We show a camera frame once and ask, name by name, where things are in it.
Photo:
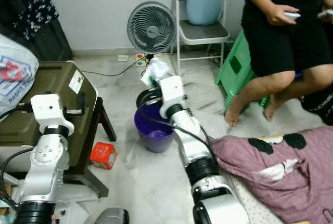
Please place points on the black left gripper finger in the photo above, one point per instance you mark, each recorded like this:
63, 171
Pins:
80, 103

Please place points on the white handheld controller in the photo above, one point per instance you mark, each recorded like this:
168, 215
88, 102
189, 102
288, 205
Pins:
294, 15
327, 13

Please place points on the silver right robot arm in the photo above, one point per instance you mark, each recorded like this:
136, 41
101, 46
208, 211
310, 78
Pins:
192, 146

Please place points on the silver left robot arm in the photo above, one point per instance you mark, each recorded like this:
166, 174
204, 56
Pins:
44, 172

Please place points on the person's right hand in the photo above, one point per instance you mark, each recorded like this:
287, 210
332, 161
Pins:
276, 15

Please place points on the olive green table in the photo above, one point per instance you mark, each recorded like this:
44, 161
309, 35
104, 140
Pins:
57, 76

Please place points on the purple plastic bucket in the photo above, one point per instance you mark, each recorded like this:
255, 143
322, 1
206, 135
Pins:
145, 141

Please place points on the small orange box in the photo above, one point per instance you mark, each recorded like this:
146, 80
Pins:
103, 156

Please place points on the white plug adapter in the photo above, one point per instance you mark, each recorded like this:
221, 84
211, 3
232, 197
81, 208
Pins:
123, 57

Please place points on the grey round stand fan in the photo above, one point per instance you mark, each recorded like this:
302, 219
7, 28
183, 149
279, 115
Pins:
151, 29

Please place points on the white printed plastic bag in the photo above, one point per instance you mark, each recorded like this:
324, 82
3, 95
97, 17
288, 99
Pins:
15, 73

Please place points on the green plastic stool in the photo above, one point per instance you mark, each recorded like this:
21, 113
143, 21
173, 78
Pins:
226, 86

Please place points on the grey folding chair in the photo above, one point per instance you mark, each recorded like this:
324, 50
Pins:
200, 33

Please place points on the silver left robot leg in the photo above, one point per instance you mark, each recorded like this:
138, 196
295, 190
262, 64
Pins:
112, 218

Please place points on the dark floral garment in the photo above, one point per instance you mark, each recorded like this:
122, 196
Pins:
39, 0

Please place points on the purple cartoon print blanket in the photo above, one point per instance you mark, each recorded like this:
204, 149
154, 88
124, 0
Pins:
281, 182

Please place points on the black bag with white lettering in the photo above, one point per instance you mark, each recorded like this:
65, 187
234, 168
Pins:
317, 107

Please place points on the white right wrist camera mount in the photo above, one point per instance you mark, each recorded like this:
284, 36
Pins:
173, 94

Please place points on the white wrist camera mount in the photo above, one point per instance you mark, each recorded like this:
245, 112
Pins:
173, 94
49, 112

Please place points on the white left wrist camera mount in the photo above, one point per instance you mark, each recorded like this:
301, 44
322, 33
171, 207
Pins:
49, 112

